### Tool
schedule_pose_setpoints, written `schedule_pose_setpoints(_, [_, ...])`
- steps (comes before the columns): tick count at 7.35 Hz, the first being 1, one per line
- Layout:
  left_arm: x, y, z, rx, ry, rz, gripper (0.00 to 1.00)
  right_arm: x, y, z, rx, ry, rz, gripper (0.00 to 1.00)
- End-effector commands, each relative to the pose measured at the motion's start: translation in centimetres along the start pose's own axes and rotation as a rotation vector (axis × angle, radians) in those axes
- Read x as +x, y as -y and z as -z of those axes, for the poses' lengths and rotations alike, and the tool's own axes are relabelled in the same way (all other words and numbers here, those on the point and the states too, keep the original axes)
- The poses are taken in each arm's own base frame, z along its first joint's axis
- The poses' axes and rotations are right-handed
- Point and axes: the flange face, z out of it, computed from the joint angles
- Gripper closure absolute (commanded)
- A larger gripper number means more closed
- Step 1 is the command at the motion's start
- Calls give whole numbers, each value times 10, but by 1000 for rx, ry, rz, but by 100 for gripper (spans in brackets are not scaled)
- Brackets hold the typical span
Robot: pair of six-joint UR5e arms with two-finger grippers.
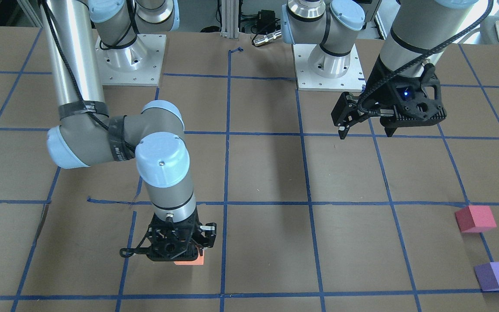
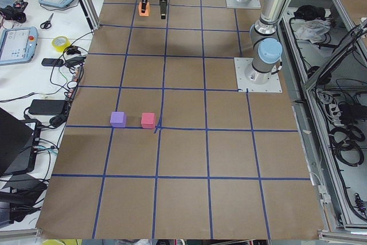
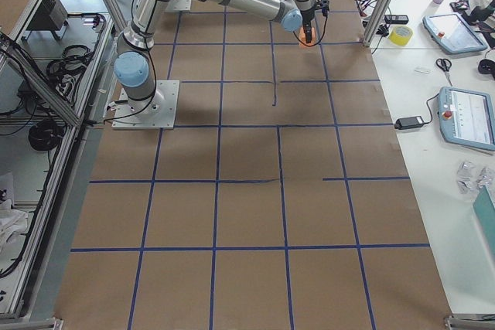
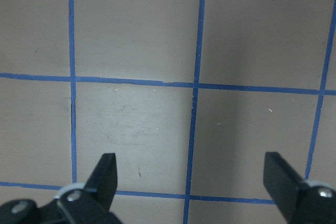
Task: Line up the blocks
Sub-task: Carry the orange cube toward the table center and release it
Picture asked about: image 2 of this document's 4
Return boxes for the black handled scissors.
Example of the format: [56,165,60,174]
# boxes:
[40,13,54,30]

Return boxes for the yellow tape roll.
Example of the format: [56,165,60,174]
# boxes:
[52,36,71,53]

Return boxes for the black power adapter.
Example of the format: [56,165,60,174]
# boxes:
[28,99,66,115]

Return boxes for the pink foam cube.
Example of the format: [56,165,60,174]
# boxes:
[140,112,156,129]

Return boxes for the teach pendant tablet near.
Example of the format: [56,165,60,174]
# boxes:
[1,26,38,65]

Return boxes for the black laptop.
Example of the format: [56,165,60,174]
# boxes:
[1,109,41,176]

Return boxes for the orange foam cube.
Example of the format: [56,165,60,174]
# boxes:
[138,2,150,17]

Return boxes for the white crumpled cloth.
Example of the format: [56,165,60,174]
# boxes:
[295,20,331,44]

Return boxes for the purple foam cube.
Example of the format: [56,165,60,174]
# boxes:
[110,111,127,128]

